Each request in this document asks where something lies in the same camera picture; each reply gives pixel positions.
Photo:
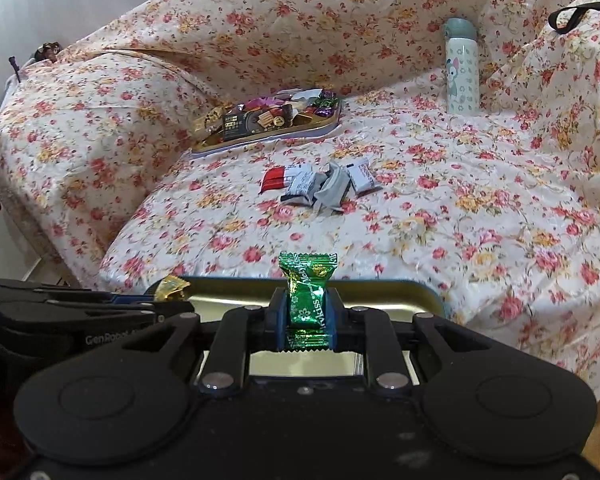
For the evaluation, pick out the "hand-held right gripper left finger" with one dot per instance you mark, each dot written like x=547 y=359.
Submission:
x=279 y=320

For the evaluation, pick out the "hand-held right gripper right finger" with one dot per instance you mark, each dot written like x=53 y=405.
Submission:
x=339 y=320

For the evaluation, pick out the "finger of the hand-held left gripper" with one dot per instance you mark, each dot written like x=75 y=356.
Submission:
x=130 y=316
x=130 y=300

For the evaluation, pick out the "green candy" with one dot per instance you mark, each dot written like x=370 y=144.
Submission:
x=307 y=305

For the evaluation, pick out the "gold candy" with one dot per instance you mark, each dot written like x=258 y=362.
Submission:
x=172 y=289

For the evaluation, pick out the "gold tin tray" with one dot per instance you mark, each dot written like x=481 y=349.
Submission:
x=380 y=300

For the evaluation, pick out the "white black snack packet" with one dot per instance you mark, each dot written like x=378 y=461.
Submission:
x=300 y=184

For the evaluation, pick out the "red white snack packet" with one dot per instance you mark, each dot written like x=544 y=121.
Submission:
x=273 y=179

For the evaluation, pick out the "floral sofa cover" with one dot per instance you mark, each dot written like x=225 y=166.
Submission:
x=430 y=200

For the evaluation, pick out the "purple rimmed tin tray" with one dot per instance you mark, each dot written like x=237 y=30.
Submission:
x=325 y=127

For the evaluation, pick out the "black biscuit box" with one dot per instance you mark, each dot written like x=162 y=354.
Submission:
x=245 y=125

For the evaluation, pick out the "pile of assorted wrapped sweets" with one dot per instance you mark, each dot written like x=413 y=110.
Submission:
x=310 y=107

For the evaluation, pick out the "thin black stick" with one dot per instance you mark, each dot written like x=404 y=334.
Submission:
x=15 y=67

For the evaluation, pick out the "pale green water bottle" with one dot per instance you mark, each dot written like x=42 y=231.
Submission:
x=461 y=70

